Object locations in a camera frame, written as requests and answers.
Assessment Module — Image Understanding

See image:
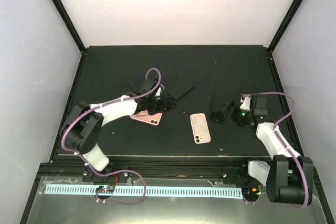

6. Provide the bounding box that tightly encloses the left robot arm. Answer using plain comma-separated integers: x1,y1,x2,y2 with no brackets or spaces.
60,80,175,182

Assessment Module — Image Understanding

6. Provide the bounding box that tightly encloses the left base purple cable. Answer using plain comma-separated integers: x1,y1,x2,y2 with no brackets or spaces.
94,168,149,206

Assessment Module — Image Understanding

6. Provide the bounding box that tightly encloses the black aluminium front rail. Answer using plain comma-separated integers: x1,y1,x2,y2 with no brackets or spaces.
37,155,260,185

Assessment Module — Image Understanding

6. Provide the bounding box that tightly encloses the beige phone case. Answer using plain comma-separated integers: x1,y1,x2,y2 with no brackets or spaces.
190,113,211,144

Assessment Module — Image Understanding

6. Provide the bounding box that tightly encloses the teal edged smartphone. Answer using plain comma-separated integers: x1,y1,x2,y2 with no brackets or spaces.
131,75,157,92

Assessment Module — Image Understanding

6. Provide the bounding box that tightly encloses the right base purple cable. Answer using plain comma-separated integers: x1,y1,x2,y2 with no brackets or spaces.
243,189,271,206

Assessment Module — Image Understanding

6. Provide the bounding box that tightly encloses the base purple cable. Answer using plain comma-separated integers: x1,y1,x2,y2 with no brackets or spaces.
94,168,149,206
243,189,271,206

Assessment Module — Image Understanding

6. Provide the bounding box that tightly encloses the black smartphone face down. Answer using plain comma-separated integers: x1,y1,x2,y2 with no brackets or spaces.
168,79,195,100

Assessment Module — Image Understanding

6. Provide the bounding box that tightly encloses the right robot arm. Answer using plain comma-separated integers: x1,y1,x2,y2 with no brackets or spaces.
218,92,314,209

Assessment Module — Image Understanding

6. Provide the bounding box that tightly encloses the left small circuit board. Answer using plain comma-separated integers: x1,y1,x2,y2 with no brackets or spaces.
96,185,115,194

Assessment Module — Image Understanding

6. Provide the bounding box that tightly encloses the right black frame post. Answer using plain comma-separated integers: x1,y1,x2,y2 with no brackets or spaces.
268,0,303,52

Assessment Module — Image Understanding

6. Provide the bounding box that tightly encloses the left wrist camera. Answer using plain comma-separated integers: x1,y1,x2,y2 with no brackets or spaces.
155,84,164,97

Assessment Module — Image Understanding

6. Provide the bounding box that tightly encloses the black frame post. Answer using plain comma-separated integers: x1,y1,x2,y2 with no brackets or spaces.
268,0,303,52
51,0,86,53

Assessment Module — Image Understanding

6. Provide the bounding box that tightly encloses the left black frame post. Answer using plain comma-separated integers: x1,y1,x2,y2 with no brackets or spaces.
51,0,86,53

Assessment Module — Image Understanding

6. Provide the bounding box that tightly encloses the pink phone case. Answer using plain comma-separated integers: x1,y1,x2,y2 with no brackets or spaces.
130,110,162,126

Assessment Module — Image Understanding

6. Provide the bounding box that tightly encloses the white slotted cable duct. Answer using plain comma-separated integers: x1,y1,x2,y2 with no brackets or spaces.
44,184,243,199

